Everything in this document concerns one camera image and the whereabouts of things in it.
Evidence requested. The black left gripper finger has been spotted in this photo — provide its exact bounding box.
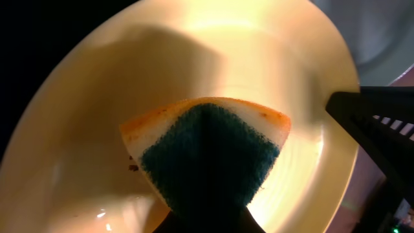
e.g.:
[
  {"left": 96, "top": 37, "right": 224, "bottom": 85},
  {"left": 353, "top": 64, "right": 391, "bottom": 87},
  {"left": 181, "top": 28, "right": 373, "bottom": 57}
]
[{"left": 153, "top": 207, "right": 265, "bottom": 233}]

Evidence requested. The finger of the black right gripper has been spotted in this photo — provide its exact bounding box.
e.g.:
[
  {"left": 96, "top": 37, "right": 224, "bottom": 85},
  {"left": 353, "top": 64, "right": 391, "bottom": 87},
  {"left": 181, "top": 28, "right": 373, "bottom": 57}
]
[{"left": 325, "top": 87, "right": 413, "bottom": 205}]

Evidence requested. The green yellow sponge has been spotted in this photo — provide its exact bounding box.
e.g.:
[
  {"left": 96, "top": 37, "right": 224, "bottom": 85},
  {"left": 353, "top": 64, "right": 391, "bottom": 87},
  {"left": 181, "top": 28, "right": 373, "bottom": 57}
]
[{"left": 120, "top": 97, "right": 291, "bottom": 216}]

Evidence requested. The yellow plate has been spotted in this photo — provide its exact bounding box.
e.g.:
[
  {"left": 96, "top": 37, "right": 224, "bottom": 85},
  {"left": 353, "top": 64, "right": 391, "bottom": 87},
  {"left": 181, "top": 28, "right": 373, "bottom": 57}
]
[{"left": 1, "top": 0, "right": 359, "bottom": 232}]

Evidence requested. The green plate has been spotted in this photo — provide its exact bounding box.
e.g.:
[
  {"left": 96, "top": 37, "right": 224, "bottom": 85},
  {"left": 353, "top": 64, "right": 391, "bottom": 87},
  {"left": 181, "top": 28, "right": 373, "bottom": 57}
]
[{"left": 313, "top": 0, "right": 413, "bottom": 86}]

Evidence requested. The round black tray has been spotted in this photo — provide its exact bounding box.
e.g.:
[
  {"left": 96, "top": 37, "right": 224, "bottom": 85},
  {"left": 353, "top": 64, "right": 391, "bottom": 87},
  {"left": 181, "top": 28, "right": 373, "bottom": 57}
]
[{"left": 1, "top": 0, "right": 135, "bottom": 151}]

